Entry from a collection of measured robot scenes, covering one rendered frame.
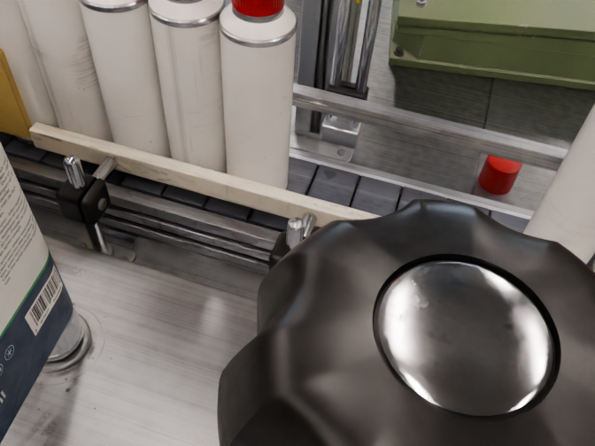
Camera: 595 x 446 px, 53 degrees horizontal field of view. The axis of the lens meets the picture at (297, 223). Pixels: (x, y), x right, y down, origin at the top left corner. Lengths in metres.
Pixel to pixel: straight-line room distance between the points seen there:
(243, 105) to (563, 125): 0.42
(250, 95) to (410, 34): 0.36
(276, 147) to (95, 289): 0.17
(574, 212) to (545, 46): 0.35
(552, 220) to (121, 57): 0.33
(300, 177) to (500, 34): 0.32
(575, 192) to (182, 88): 0.28
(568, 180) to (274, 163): 0.21
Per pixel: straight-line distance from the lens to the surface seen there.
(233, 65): 0.41
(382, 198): 0.52
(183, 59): 0.43
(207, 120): 0.47
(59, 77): 0.51
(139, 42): 0.45
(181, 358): 0.43
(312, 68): 0.58
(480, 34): 0.74
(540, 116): 0.74
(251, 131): 0.44
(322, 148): 0.63
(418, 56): 0.75
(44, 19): 0.48
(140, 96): 0.48
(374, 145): 0.64
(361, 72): 0.51
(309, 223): 0.46
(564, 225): 0.46
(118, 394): 0.43
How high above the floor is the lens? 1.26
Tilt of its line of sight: 51 degrees down
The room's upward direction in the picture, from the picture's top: 5 degrees clockwise
